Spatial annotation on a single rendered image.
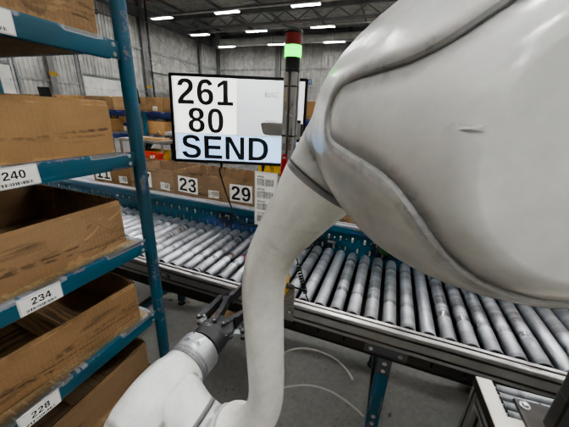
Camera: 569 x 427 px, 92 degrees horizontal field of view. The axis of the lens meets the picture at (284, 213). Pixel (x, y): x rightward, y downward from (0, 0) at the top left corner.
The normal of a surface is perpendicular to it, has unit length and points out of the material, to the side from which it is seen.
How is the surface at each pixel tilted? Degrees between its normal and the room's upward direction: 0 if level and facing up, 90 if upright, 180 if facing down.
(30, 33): 90
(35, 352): 90
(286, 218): 88
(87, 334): 91
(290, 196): 82
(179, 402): 38
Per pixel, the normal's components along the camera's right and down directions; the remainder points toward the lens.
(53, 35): 0.93, 0.16
